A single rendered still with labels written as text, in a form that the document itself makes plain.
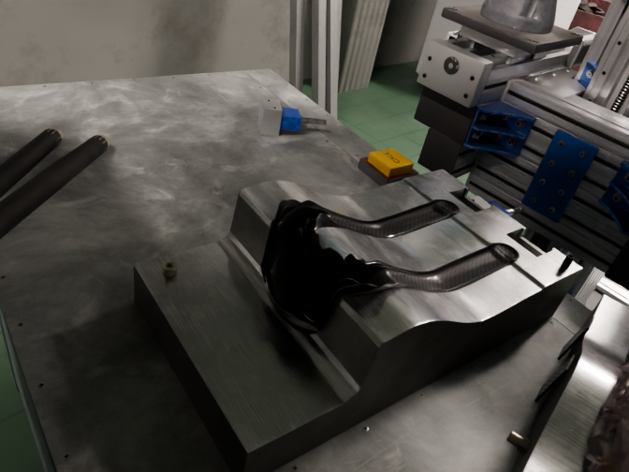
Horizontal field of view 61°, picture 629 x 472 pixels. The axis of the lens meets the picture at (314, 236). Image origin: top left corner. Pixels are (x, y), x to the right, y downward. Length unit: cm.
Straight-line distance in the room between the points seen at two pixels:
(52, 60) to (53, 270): 205
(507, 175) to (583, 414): 75
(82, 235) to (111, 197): 10
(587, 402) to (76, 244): 62
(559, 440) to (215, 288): 37
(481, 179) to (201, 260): 80
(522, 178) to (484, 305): 62
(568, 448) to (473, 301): 18
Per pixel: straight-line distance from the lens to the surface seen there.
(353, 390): 53
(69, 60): 274
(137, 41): 285
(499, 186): 126
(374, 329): 49
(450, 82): 114
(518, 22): 121
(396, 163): 97
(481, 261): 72
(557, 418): 58
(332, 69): 280
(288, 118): 104
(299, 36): 273
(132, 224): 79
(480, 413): 65
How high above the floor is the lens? 127
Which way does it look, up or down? 36 degrees down
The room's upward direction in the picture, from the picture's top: 13 degrees clockwise
